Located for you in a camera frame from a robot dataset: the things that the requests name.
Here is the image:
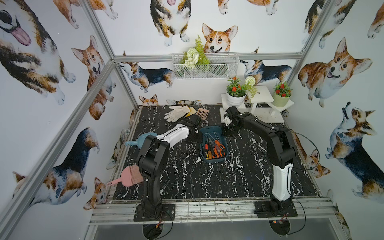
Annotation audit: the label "white pot red flowers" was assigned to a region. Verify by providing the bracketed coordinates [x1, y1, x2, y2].
[226, 77, 247, 107]

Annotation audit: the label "brown litter scoop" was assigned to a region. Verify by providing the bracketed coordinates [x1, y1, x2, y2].
[196, 108, 210, 121]

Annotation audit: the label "green fern white flowers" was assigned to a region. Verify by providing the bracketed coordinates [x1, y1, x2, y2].
[181, 35, 210, 70]

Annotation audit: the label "yellow sponge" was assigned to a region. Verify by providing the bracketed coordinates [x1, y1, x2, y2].
[186, 106, 197, 117]

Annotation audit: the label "pink brush scoop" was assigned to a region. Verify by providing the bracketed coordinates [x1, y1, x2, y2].
[106, 165, 144, 187]

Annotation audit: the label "teal storage tray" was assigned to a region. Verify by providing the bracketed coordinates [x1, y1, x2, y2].
[200, 126, 229, 163]

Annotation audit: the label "green pot red flowers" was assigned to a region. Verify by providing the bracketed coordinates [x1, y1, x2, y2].
[272, 82, 292, 107]

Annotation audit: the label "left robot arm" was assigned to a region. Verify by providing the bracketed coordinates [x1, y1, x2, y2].
[134, 114, 202, 222]

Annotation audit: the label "blue dustpan scoop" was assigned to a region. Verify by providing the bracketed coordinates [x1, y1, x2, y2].
[125, 133, 158, 149]

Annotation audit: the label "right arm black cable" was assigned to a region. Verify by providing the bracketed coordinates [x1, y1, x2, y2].
[287, 130, 321, 172]

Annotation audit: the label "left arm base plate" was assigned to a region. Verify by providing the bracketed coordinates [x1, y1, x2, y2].
[134, 204, 176, 222]

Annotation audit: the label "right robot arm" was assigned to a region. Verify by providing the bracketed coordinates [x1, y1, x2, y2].
[222, 106, 298, 216]

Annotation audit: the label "white wire wall basket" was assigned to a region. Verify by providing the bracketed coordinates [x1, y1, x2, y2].
[172, 53, 240, 80]

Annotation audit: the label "white stepped plant stand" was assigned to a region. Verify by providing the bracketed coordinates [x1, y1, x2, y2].
[238, 86, 295, 124]

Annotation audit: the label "white work glove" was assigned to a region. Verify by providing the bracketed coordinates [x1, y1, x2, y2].
[164, 106, 190, 123]

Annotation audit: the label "large orange handle screwdriver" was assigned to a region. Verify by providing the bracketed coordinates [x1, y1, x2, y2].
[214, 140, 226, 158]

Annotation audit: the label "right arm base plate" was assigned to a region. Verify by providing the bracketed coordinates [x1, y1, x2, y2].
[254, 200, 298, 218]

